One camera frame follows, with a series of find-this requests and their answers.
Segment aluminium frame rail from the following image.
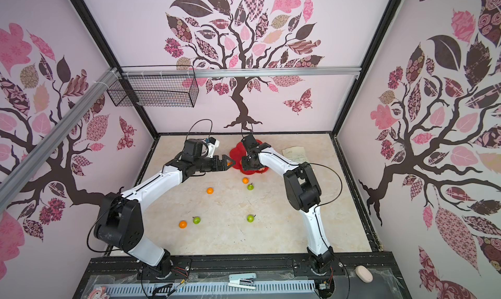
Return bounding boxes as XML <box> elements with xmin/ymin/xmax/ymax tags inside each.
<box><xmin>1</xmin><ymin>66</ymin><xmax>361</xmax><ymax>211</ymax></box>

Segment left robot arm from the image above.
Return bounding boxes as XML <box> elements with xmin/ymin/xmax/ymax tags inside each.
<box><xmin>88</xmin><ymin>137</ymin><xmax>236</xmax><ymax>279</ymax></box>

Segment red flower fruit bowl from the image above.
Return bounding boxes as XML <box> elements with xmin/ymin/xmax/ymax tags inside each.
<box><xmin>230</xmin><ymin>142</ymin><xmax>269</xmax><ymax>176</ymax></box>

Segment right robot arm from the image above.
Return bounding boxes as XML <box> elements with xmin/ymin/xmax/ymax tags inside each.
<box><xmin>241</xmin><ymin>135</ymin><xmax>335</xmax><ymax>275</ymax></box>

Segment white slotted cable duct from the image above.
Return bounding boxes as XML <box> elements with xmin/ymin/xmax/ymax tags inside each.
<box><xmin>84</xmin><ymin>281</ymin><xmax>317</xmax><ymax>298</ymax></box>

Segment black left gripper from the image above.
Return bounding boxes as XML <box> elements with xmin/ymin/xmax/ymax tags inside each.
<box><xmin>194</xmin><ymin>154</ymin><xmax>236</xmax><ymax>172</ymax></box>

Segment black wire basket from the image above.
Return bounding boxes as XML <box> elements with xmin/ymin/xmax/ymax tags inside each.
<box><xmin>107</xmin><ymin>64</ymin><xmax>199</xmax><ymax>108</ymax></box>

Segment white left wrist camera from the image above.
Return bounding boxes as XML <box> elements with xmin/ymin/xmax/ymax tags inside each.
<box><xmin>205</xmin><ymin>137</ymin><xmax>220</xmax><ymax>158</ymax></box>

